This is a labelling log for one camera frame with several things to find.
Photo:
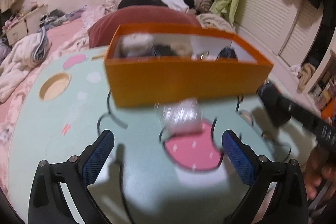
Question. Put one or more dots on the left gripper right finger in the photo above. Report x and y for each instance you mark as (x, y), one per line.
(289, 201)

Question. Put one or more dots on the black item inside box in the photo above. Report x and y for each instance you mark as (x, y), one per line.
(227, 52)

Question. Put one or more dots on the white fluffy pom-pom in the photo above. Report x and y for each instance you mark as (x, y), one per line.
(136, 42)

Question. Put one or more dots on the black toy car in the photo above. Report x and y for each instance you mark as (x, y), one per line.
(160, 50)

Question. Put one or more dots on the orange cardboard box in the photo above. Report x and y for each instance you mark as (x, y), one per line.
(142, 81)

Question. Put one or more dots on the white pink blanket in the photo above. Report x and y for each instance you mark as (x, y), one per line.
(26, 54)

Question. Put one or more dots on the black clothing pile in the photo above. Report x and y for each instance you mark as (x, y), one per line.
(129, 3)

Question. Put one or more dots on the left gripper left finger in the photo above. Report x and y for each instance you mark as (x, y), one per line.
(47, 203)

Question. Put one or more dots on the red pillow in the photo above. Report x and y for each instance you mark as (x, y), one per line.
(102, 31)

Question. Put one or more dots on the clear bubble wrap bundle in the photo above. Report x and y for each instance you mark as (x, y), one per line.
(184, 117)

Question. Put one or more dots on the brown fluffy pom-pom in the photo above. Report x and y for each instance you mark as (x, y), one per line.
(182, 48)

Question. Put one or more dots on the person's right hand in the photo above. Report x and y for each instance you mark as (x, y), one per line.
(315, 172)

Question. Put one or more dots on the beige garment on bed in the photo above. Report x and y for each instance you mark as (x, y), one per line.
(212, 21)

